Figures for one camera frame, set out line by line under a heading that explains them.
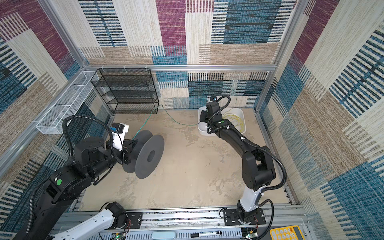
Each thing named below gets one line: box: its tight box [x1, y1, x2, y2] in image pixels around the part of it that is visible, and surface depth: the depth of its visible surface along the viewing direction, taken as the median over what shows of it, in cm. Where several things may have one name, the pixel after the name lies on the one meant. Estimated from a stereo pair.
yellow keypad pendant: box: [269, 225, 306, 240], surface depth 70 cm
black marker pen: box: [190, 230, 222, 238], surface depth 71 cm
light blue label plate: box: [151, 231, 176, 240], surface depth 69 cm
